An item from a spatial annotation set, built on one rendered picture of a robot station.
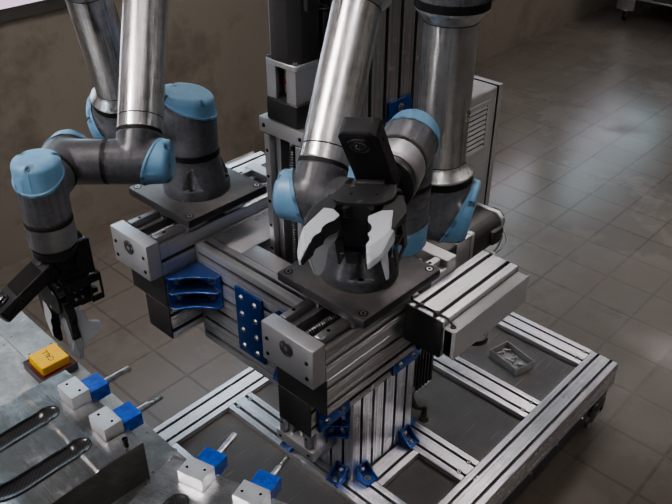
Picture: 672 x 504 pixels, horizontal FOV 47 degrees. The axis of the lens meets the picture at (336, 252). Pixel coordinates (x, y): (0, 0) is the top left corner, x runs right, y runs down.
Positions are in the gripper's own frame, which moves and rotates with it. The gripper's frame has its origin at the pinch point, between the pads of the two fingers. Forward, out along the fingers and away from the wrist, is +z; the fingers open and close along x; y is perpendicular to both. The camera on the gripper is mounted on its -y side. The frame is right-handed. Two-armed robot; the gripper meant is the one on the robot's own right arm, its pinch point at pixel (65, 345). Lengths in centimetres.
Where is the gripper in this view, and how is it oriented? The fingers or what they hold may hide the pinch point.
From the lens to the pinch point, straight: 143.3
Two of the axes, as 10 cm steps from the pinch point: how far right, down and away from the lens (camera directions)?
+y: 7.0, -3.9, 6.0
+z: 0.0, 8.4, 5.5
